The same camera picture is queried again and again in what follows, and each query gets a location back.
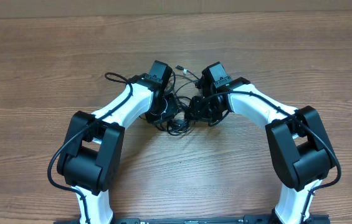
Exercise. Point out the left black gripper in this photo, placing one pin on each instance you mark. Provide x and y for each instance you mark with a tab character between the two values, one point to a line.
173	108

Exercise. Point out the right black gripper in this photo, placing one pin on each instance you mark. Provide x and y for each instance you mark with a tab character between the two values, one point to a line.
196	109

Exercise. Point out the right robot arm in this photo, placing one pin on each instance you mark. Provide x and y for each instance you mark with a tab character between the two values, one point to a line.
301	152

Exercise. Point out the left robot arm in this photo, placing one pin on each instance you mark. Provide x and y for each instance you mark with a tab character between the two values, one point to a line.
89	158

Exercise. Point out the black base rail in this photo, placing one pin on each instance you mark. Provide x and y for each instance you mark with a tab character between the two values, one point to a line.
191	221

